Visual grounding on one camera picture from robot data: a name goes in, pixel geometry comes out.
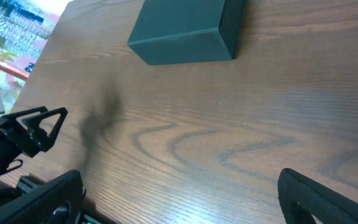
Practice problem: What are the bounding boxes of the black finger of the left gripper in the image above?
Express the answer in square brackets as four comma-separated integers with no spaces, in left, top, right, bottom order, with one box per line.
[22,107,68,152]
[0,106,48,157]

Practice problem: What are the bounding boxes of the red pipe on floor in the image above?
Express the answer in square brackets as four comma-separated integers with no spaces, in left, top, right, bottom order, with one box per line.
[0,62,29,81]

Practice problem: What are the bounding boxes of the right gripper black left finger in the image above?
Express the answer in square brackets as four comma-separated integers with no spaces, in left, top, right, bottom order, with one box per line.
[0,170,83,223]

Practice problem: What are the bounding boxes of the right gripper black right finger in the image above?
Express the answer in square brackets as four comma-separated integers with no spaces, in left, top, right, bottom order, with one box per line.
[278,168,358,224]

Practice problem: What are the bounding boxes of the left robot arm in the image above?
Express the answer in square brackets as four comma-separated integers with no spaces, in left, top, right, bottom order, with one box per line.
[0,106,68,206]

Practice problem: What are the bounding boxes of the black cardboard box with lid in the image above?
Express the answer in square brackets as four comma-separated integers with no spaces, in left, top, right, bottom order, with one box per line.
[127,0,247,65]

